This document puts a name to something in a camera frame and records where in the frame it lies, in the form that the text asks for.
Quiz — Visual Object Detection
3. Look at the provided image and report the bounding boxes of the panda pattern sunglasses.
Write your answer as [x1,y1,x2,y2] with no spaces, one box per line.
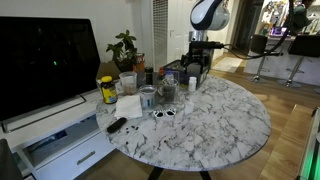
[152,108,177,119]

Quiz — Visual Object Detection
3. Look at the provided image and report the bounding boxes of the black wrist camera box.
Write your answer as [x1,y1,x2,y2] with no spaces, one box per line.
[189,40,225,51]

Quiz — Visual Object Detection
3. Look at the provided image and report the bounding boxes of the person in green top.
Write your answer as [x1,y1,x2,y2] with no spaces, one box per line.
[289,0,316,33]

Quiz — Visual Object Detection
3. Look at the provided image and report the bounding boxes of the black gripper red accents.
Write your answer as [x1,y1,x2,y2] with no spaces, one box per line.
[180,48,212,79]

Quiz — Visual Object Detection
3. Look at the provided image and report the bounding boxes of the water bottle blue cap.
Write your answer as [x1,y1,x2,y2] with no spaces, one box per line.
[164,69,176,85]

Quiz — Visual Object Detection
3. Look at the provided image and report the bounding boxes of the green potted plant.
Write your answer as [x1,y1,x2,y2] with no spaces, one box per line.
[105,29,138,73]

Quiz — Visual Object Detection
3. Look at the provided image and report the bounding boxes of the clear acrylic container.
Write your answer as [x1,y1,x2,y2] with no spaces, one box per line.
[156,69,181,104]

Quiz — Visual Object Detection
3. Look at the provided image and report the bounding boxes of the vitamin bottle yellow lid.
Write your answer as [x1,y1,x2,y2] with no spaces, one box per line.
[100,75,118,105]

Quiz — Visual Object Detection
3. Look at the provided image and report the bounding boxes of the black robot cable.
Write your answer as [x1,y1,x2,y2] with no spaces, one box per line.
[222,0,297,62]

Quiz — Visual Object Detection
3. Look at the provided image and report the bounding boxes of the black bar stool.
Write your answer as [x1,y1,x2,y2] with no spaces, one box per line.
[276,33,320,89]
[248,33,284,84]
[244,34,320,86]

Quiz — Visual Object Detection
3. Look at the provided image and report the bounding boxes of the white TV stand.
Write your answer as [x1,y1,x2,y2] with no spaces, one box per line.
[0,89,118,180]

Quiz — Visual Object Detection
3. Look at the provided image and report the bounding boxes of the aluminium frame green light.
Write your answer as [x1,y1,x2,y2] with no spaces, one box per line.
[298,106,320,180]

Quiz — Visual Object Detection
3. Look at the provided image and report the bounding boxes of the dark bottle black cap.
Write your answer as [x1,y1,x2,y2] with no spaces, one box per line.
[144,66,154,86]

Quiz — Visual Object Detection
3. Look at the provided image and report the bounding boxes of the brown cardboard box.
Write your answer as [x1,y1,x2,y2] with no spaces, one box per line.
[96,61,123,81]

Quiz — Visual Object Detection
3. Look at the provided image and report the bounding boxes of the clear plastic cup brown contents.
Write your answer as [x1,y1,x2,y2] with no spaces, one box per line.
[118,71,138,96]

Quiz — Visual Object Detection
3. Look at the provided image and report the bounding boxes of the white door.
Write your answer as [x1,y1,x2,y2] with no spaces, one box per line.
[167,0,198,64]

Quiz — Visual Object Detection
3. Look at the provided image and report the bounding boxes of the beige floor rug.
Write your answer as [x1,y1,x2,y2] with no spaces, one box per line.
[211,56,244,73]

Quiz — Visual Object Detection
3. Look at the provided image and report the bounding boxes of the white wall heater grille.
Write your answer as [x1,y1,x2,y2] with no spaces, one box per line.
[152,0,169,71]

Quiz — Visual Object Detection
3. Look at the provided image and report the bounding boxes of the glass cup dark contents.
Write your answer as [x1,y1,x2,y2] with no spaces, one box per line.
[160,84,178,104]

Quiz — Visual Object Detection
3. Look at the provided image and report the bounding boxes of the wooden robot platform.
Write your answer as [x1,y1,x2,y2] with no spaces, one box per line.
[259,104,316,180]

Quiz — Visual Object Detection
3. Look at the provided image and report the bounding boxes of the white pill bottle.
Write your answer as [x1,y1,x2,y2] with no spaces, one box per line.
[188,76,198,93]

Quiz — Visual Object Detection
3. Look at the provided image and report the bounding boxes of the black TV screen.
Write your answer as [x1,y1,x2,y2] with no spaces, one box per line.
[0,16,102,123]

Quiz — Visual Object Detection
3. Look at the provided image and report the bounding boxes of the black remote control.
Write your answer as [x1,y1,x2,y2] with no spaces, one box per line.
[106,117,128,134]

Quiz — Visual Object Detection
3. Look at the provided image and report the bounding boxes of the black table base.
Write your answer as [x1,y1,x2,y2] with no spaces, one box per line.
[146,166,214,180]

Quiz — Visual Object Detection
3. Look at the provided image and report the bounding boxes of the small translucent measuring cup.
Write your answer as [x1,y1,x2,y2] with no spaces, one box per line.
[184,100,196,116]

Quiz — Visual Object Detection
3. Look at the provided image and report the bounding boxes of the purple lit laptop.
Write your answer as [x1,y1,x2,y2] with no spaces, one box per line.
[269,26,292,38]

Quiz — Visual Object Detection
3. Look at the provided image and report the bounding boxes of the clear glass cup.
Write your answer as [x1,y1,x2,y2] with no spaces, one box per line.
[138,84,158,111]

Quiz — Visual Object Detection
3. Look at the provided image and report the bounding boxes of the dark open cardboard box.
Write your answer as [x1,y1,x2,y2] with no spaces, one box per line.
[163,59,211,88]

